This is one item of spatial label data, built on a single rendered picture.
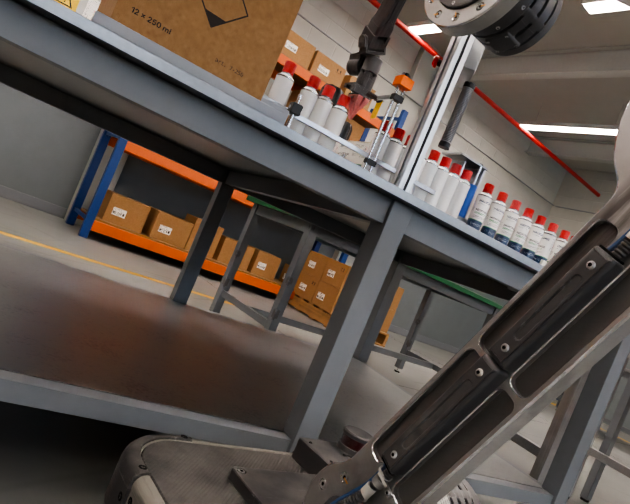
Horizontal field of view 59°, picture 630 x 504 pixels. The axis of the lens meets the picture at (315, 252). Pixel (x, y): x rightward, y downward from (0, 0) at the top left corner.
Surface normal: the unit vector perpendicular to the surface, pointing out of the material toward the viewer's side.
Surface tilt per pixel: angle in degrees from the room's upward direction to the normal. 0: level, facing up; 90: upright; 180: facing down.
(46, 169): 90
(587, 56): 90
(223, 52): 90
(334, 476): 90
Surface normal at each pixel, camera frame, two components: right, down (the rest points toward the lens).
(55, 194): 0.55, 0.23
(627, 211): -0.74, -0.31
